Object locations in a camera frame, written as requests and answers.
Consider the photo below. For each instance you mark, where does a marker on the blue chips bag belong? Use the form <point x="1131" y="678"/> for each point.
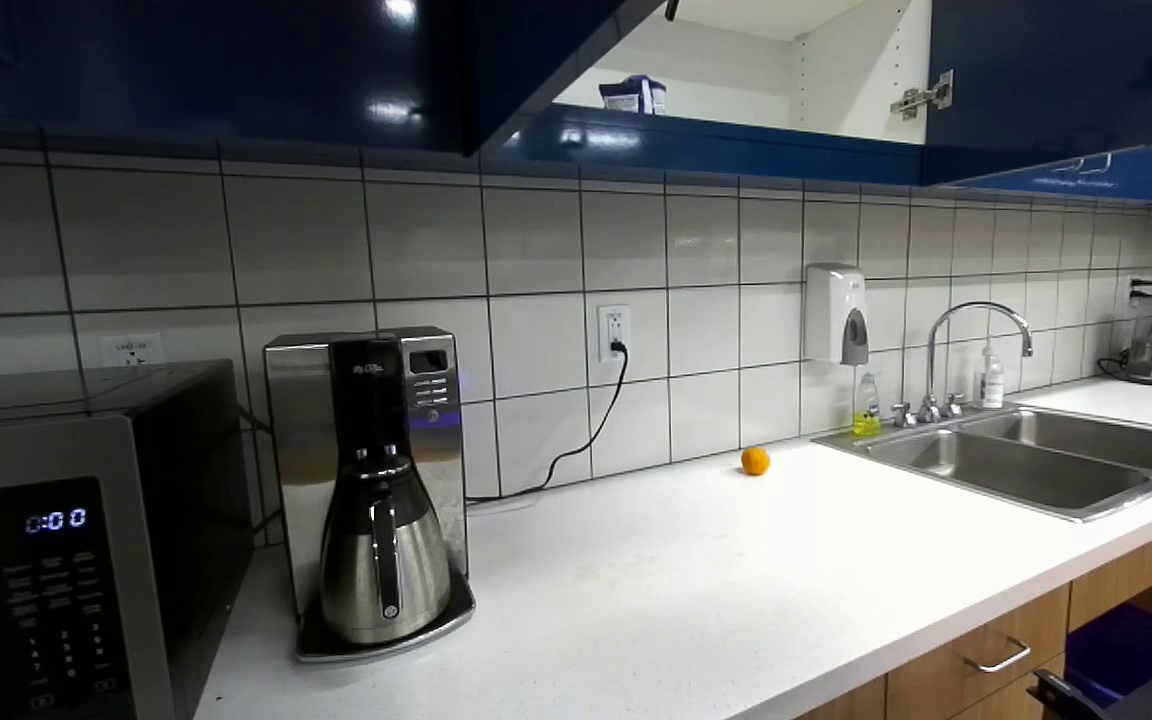
<point x="634" y="94"/>

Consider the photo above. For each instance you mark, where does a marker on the orange fruit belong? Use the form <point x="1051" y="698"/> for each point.
<point x="755" y="462"/>

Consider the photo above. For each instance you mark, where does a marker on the black coffee maker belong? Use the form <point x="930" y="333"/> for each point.
<point x="371" y="462"/>

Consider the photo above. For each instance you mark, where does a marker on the white soap dispenser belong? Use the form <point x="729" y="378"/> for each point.
<point x="836" y="320"/>

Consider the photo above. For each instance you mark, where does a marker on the steel coffee carafe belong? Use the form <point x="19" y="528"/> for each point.
<point x="384" y="560"/>

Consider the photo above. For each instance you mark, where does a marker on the yellow dish soap bottle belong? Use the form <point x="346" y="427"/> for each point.
<point x="864" y="408"/>

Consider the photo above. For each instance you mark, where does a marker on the chrome sink faucet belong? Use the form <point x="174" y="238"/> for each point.
<point x="960" y="368"/>

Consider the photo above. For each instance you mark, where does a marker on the blue upper cabinet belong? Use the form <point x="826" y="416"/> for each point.
<point x="947" y="94"/>

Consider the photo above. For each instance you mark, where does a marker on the stainless steel sink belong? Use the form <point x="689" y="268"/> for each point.
<point x="1051" y="462"/>

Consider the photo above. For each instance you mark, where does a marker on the black microwave oven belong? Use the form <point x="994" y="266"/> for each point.
<point x="125" y="532"/>

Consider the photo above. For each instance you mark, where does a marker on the blue bin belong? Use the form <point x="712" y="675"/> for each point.
<point x="1114" y="655"/>

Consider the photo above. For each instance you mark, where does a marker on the white wall outlet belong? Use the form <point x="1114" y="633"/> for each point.
<point x="614" y="330"/>

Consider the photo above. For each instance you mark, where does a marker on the wooden drawer with handle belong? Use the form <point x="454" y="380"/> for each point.
<point x="977" y="670"/>

